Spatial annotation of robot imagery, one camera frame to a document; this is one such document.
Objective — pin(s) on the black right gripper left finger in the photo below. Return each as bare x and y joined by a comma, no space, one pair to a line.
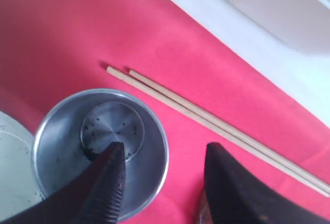
95,196

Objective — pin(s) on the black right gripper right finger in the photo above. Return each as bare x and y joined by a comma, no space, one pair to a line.
234,195

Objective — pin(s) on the stainless steel cup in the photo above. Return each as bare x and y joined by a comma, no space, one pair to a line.
81,126

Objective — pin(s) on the brown wooden spoon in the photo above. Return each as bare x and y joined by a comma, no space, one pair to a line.
203,212

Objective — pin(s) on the pale green ceramic bowl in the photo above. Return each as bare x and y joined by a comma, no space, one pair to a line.
19,190

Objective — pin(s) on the upper wooden chopstick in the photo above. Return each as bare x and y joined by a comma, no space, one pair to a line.
227,127

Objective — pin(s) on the red table cloth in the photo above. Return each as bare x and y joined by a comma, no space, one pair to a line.
51,49

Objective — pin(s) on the cream plastic bin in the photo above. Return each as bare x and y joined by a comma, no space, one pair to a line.
302,25

